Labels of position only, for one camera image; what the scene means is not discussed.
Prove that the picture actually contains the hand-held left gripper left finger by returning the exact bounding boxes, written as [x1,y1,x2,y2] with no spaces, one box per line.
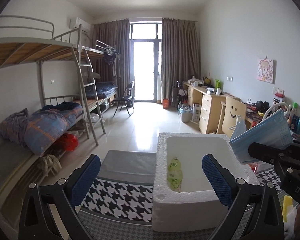
[18,154,101,240]

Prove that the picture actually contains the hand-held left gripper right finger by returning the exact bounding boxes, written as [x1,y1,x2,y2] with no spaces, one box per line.
[202,154,285,240]

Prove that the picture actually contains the blue face mask pack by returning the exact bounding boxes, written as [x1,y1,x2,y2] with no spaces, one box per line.
[229,108,294,165]

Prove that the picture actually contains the yellow foam net sleeve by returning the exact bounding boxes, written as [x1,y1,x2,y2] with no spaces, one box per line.
[282,195,294,224]

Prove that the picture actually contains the white foam box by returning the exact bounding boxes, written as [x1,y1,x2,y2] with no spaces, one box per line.
[152,132,262,233]

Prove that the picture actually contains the houndstooth tablecloth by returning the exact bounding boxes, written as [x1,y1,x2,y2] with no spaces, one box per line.
[75,150,300,240]

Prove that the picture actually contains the beige cloth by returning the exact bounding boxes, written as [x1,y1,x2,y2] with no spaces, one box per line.
[37,154,62,177]

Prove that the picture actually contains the desk with colourful cover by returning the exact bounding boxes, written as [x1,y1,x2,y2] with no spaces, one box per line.
[244,100,300,132]

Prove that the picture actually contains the red plastic bag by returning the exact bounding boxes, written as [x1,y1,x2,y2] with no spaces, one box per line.
[55,133,79,152]

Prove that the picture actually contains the green printed plastic packet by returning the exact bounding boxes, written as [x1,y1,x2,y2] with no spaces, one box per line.
[167,156,182,174]
[167,171,184,193]

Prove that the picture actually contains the wooden smiley chair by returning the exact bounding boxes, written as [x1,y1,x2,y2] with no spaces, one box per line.
[216,96,247,138]

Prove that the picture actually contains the blue patterned quilt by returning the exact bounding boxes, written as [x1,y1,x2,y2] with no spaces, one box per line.
[24,102,83,155]

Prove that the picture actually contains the wooden desk with drawers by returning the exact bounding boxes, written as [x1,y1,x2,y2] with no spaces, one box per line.
[182,81,240,133]

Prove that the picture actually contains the white carton box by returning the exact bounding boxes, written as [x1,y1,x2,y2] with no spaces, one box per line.
[191,102,202,124]

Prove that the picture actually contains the white trash bin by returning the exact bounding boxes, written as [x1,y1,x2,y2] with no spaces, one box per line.
[180,106,192,123]

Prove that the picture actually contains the purple grey quilt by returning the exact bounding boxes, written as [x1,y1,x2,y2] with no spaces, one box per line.
[0,109,31,147]

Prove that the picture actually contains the black folding chair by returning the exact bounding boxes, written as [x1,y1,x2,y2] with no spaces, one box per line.
[113,81,135,117]

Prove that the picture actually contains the dark blue bedding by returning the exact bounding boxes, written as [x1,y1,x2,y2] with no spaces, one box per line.
[85,81,119,99]

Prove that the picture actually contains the folded metal chair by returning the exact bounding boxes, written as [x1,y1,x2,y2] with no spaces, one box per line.
[176,81,189,105]

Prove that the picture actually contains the dark hanging clothes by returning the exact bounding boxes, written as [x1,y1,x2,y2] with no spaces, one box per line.
[103,49,121,67]

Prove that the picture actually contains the glass balcony door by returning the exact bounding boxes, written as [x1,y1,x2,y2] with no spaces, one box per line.
[129,19,163,103]

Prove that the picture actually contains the brown curtain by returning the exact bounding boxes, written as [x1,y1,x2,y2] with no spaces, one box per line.
[92,19,130,100]
[161,17,200,103]

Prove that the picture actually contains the grey metal bunk bed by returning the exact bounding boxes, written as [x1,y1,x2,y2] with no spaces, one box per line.
[80,40,121,114]
[0,15,107,205]

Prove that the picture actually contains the white air conditioner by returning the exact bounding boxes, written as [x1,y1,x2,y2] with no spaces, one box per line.
[69,17,92,33]

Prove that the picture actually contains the pink wall poster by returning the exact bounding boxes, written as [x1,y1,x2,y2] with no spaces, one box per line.
[257,58,275,83]

